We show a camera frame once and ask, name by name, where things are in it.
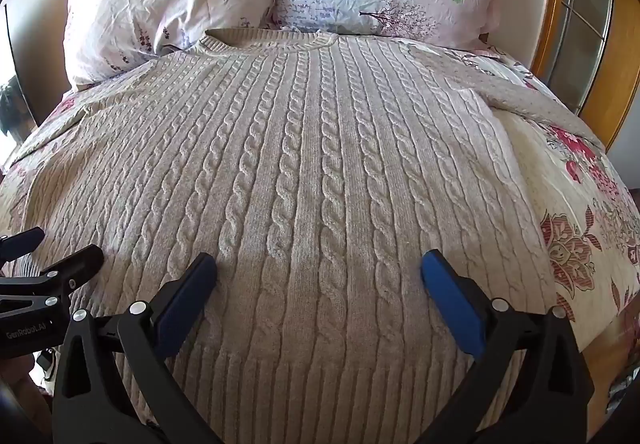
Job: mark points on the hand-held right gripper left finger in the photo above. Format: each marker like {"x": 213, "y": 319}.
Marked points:
{"x": 187, "y": 304}

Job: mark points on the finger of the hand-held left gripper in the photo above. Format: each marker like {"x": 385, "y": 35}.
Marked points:
{"x": 20, "y": 243}
{"x": 80, "y": 264}

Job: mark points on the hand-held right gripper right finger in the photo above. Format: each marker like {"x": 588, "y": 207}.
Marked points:
{"x": 450, "y": 299}

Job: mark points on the cream floral bedspread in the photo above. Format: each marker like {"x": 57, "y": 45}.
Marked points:
{"x": 575, "y": 204}

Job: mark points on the wooden glass-panel door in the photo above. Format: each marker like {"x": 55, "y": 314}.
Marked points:
{"x": 585, "y": 23}

